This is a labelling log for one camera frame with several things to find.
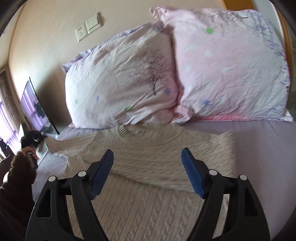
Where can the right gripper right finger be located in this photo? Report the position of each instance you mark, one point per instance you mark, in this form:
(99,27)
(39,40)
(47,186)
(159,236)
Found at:
(245,219)

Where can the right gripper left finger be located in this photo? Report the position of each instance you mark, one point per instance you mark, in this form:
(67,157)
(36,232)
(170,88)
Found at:
(50,218)

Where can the beige cable-knit sweater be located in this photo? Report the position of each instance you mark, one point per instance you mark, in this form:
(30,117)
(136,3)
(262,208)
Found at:
(147,195)

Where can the brown fuzzy sleeve forearm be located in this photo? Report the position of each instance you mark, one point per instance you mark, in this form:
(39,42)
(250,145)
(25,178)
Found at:
(17,199)

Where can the person's left hand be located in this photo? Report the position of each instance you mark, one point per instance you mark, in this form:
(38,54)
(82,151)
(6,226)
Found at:
(30,151)

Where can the flat screen television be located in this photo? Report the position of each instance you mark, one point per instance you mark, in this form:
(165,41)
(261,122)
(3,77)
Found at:
(34,113)

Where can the pink tree-print pillow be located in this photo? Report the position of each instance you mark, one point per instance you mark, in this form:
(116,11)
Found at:
(127,79)

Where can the pink star-print pillow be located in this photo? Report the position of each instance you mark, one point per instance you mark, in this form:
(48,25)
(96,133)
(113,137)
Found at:
(231,65)

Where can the white wall socket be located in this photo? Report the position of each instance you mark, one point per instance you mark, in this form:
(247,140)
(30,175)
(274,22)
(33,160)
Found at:
(81,32)

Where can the white wall switch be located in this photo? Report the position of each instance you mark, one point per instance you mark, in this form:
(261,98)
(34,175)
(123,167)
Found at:
(93,23)

